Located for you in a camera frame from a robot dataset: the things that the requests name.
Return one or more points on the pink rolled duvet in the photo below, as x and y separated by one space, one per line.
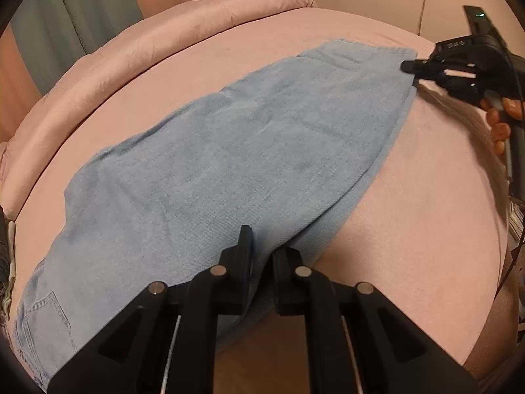
135 45

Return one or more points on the pink bed cover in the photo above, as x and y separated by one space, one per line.
430 221

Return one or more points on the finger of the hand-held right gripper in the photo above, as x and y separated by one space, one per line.
455 84
422 66

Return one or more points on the grey-green curtain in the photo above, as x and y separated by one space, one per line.
61 12

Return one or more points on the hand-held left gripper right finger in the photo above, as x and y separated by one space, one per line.
283 279

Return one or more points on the person's right hand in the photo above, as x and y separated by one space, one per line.
499 129

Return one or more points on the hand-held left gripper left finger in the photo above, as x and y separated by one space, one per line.
246 254

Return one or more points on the light blue denim pants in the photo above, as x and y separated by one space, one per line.
229 156

